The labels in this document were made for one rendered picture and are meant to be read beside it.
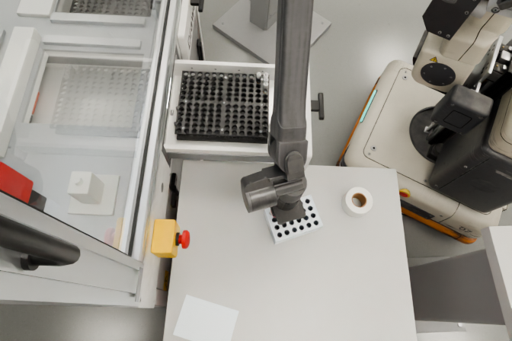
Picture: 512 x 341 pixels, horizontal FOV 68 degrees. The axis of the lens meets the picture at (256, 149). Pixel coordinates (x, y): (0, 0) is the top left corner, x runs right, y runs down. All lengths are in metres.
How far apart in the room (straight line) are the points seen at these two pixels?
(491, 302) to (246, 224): 0.71
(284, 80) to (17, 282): 0.48
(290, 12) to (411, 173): 1.14
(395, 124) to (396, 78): 0.24
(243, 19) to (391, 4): 0.90
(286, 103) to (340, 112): 1.35
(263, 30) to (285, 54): 1.54
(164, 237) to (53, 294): 0.41
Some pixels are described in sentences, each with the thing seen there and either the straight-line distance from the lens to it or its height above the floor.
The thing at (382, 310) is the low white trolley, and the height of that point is 0.76.
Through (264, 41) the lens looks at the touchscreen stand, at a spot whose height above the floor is 0.04.
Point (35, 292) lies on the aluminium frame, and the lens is 0.42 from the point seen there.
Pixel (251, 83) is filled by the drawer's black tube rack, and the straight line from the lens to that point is 0.98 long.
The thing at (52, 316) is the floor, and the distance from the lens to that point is 1.88.
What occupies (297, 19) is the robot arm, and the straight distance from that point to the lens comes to 0.67.
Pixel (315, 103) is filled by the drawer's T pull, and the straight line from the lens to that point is 0.95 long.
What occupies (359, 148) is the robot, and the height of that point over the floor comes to 0.28.
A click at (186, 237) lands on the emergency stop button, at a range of 0.85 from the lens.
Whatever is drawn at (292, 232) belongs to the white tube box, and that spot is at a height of 0.80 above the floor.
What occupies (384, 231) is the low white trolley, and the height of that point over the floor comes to 0.76.
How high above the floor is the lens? 1.72
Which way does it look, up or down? 67 degrees down
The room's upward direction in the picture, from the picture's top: 6 degrees clockwise
